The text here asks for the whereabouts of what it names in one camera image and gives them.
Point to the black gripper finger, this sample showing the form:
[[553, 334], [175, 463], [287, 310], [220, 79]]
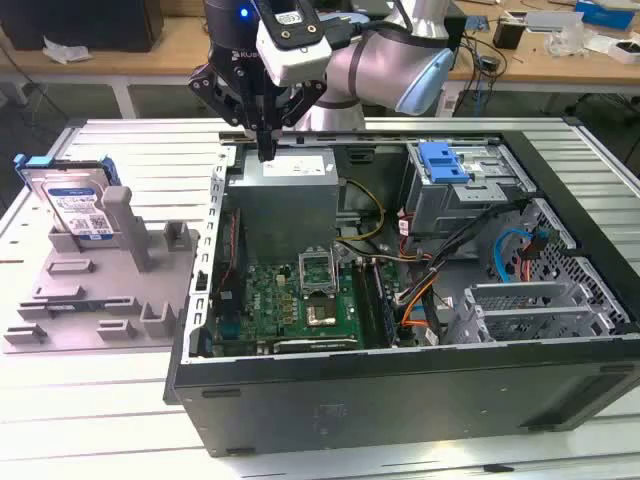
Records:
[[215, 87], [302, 97]]

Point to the hard disk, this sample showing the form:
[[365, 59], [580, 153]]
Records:
[[75, 200]]

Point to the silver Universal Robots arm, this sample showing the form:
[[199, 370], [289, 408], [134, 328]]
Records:
[[380, 60]]

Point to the metal disk bay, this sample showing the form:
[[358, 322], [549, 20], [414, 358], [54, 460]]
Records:
[[530, 310]]

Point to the wooden desk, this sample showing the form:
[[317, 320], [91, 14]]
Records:
[[150, 55]]

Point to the grey power supply unit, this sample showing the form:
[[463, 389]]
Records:
[[280, 210]]

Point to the large black computer tower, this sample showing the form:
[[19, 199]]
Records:
[[80, 25]]

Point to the blue plastic cage latch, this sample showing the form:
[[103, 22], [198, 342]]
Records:
[[442, 162]]

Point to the crumpled white plastic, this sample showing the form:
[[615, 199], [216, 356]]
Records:
[[65, 50]]

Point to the black box on desk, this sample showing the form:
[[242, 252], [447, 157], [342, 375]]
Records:
[[459, 35]]

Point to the metal optical drive cage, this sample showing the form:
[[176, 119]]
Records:
[[450, 210]]

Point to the green motherboard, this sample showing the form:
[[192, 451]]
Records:
[[270, 300]]

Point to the black RAM slot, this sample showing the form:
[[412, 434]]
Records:
[[377, 300], [362, 300], [369, 300], [385, 300]]

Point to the CPU socket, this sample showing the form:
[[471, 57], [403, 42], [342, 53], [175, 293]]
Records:
[[320, 314]]

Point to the grey parts rack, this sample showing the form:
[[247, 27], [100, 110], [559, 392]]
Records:
[[110, 285]]

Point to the black graphics card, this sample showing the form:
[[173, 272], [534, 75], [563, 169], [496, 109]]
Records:
[[315, 345]]

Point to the clear plastic packaging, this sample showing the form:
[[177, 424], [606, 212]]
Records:
[[565, 40]]

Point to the blue cardboard box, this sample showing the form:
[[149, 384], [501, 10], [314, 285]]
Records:
[[605, 14]]

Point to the black PC case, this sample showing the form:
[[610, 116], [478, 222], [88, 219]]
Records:
[[400, 400]]

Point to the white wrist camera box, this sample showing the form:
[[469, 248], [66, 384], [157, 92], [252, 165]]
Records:
[[295, 55]]

